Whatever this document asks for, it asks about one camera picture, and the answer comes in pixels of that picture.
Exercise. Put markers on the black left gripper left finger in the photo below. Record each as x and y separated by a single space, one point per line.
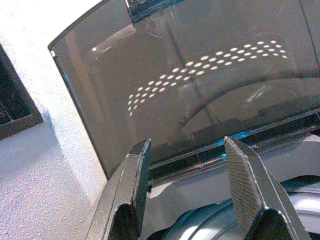
125 190

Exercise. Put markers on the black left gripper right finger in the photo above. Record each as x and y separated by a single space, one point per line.
252 185

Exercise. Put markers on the silver top-load washing machine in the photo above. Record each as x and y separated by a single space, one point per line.
205 195

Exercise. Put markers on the smoky transparent washer lid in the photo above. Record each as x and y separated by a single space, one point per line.
162 105

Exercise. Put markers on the dark window frame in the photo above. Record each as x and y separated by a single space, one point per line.
15 105

